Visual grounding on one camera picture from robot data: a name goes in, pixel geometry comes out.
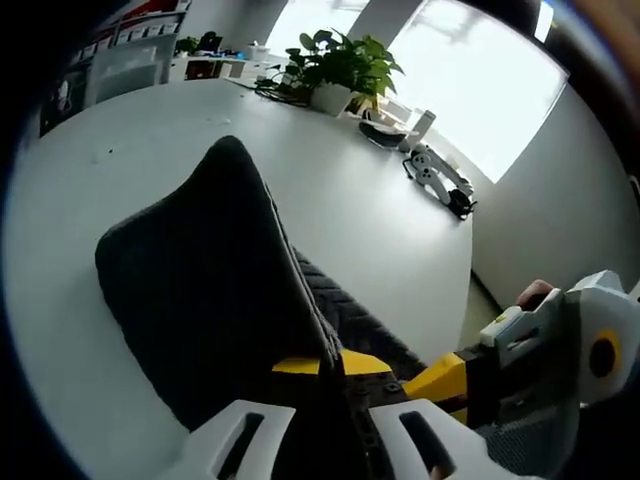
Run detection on person's right hand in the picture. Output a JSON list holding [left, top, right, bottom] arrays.
[[516, 278, 557, 311]]

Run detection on white low cabinet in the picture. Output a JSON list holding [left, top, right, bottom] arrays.
[[183, 51, 282, 82]]

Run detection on row of white storage bins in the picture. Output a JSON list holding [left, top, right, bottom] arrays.
[[74, 18, 181, 57]]

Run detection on metal shelf rack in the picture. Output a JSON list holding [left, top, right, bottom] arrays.
[[64, 0, 194, 62]]

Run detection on white bottle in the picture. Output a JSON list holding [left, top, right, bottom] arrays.
[[409, 109, 438, 152]]

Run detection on tangled black table cables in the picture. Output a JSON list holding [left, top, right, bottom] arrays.
[[253, 73, 314, 108]]

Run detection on white handheld controller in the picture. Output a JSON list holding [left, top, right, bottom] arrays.
[[402, 143, 475, 207]]

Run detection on black and white headset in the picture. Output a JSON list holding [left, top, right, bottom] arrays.
[[358, 118, 407, 150]]

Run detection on wide window with blinds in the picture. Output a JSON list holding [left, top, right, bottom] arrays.
[[387, 0, 570, 185]]

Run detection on translucent plastic storage cabinet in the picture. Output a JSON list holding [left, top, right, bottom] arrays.
[[91, 34, 172, 105]]

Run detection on narrow window with blinds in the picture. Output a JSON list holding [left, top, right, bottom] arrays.
[[267, 0, 372, 57]]

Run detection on dark grey towel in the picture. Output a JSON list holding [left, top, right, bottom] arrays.
[[94, 134, 432, 432]]

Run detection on green potted plant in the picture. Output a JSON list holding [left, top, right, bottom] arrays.
[[284, 28, 407, 117]]

